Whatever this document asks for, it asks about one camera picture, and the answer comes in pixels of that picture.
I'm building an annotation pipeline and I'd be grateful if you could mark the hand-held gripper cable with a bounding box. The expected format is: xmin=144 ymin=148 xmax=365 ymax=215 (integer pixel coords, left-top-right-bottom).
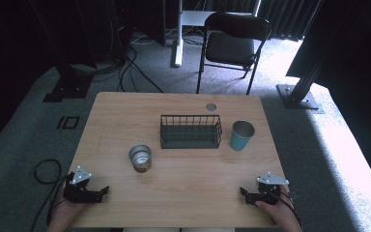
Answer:
xmin=270 ymin=189 xmax=302 ymax=227
xmin=30 ymin=159 xmax=73 ymax=232

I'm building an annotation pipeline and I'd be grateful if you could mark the black stand with dark base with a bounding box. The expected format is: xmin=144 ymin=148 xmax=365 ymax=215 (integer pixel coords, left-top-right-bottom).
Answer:
xmin=28 ymin=0 xmax=95 ymax=103

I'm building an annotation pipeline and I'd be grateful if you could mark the right hand-held gripper cable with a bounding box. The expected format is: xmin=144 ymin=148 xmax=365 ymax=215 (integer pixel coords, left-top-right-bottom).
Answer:
xmin=270 ymin=189 xmax=302 ymax=227

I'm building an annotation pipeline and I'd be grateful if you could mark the person's right hand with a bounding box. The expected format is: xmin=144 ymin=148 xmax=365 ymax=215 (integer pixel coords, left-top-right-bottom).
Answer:
xmin=255 ymin=186 xmax=296 ymax=223

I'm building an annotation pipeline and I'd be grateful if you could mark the black folding chair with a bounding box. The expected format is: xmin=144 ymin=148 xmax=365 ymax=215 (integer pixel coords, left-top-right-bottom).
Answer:
xmin=196 ymin=12 xmax=272 ymax=96

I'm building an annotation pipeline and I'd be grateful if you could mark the black wire basket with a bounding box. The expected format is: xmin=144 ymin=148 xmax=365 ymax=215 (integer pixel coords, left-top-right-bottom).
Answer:
xmin=159 ymin=114 xmax=223 ymax=150

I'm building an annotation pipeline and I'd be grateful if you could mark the teal metal cup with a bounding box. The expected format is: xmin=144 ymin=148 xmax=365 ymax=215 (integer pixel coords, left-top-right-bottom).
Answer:
xmin=229 ymin=120 xmax=256 ymax=152

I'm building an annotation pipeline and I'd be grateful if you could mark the person's left hand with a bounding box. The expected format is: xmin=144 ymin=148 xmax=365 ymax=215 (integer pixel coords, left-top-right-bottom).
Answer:
xmin=49 ymin=198 xmax=88 ymax=226

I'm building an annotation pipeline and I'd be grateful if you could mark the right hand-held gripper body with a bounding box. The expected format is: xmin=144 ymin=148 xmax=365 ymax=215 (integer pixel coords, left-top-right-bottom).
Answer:
xmin=254 ymin=171 xmax=290 ymax=206

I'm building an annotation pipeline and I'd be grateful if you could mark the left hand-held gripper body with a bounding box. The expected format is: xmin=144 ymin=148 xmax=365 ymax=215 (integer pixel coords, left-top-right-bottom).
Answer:
xmin=62 ymin=165 xmax=95 ymax=204

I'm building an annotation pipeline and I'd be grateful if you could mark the black metal stand with plate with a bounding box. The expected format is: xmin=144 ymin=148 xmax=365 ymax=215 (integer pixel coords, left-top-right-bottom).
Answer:
xmin=275 ymin=0 xmax=326 ymax=114

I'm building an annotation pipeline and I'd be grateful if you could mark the silver metal cup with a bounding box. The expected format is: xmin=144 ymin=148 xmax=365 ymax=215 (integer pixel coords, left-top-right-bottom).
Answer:
xmin=128 ymin=144 xmax=153 ymax=174

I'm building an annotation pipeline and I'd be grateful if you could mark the left hand-held gripper cable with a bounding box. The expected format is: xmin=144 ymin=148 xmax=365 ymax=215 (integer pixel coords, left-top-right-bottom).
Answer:
xmin=30 ymin=159 xmax=73 ymax=232

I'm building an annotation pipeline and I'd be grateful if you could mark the bundle of black floor cables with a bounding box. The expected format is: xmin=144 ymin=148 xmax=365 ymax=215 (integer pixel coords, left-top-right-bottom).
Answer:
xmin=71 ymin=32 xmax=165 ymax=95

